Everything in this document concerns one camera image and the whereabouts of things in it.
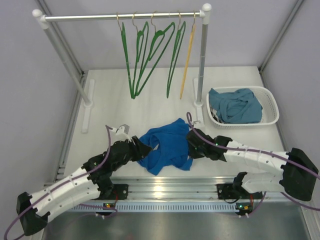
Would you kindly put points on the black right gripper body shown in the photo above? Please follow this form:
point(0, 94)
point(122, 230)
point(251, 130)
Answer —
point(197, 152)

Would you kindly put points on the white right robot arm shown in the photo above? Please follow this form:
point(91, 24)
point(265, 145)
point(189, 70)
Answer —
point(291, 173)

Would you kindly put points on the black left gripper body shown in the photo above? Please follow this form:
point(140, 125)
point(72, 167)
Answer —
point(138, 147)

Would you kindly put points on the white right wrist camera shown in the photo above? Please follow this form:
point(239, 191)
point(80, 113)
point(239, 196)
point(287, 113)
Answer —
point(197, 124)

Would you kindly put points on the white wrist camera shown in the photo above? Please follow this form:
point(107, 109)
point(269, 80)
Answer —
point(197, 124)
point(122, 132)

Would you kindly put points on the perforated cable duct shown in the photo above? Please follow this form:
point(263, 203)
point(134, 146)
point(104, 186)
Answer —
point(179, 207)

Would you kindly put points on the blue tank top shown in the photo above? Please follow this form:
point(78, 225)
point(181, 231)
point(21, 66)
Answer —
point(169, 147)

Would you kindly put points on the yellow hanger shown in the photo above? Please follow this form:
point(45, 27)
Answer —
point(189, 50)

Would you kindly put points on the aluminium mounting rail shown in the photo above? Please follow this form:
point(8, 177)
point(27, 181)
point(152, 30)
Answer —
point(172, 188)

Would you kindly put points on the white laundry basket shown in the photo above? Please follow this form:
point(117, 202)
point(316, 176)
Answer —
point(270, 111)

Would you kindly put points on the silver clothes rack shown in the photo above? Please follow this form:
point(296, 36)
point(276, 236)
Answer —
point(48, 25)

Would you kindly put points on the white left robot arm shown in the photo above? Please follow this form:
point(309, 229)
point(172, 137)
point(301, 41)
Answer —
point(89, 182)

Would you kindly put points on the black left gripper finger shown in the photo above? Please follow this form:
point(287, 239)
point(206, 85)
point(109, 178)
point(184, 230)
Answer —
point(143, 151)
point(135, 142)

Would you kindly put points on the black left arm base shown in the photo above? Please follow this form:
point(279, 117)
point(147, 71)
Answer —
point(119, 192)

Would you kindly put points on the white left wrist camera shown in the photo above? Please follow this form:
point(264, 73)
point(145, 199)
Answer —
point(122, 132)

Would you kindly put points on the green hanger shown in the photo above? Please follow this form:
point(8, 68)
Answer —
point(157, 48)
point(141, 44)
point(179, 35)
point(126, 55)

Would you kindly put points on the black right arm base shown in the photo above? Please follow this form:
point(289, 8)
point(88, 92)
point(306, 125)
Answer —
point(231, 194)

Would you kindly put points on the light blue garment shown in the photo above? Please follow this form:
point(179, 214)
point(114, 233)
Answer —
point(238, 107)

